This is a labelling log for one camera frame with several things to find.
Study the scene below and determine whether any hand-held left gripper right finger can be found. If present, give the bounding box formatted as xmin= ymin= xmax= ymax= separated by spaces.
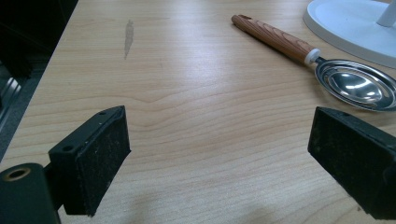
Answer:
xmin=307 ymin=105 xmax=396 ymax=220

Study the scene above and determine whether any wooden handle metal scoop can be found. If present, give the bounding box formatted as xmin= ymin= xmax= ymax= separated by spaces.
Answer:
xmin=231 ymin=14 xmax=396 ymax=112

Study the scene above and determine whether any long metal floor rail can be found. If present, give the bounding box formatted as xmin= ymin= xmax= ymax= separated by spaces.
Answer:
xmin=0 ymin=74 xmax=23 ymax=125

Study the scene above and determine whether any white hook rack stand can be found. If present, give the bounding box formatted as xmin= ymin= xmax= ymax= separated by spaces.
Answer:
xmin=303 ymin=0 xmax=396 ymax=69

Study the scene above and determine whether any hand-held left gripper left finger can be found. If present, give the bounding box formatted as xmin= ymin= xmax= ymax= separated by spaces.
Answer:
xmin=48 ymin=105 xmax=132 ymax=217

